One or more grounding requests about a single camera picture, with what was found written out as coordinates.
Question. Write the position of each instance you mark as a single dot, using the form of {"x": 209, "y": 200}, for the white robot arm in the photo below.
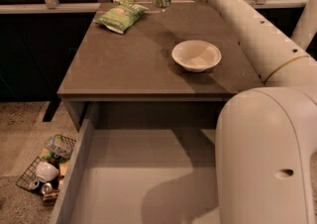
{"x": 265, "y": 137}

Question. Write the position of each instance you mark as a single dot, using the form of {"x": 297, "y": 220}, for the grey cabinet with top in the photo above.
{"x": 137, "y": 66}

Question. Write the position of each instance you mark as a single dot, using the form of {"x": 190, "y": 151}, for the open grey top drawer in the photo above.
{"x": 142, "y": 163}

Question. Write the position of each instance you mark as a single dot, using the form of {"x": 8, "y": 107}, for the silver can in basket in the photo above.
{"x": 46, "y": 188}
{"x": 34, "y": 185}

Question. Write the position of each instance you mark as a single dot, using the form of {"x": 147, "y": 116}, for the green chip bag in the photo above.
{"x": 123, "y": 16}

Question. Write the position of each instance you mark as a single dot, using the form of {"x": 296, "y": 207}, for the clear plastic bottle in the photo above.
{"x": 60, "y": 148}

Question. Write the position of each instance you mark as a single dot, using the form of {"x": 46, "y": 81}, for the white bowl in basket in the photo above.
{"x": 46, "y": 172}

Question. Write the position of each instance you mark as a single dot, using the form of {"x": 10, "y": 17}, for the black wire basket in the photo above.
{"x": 46, "y": 156}

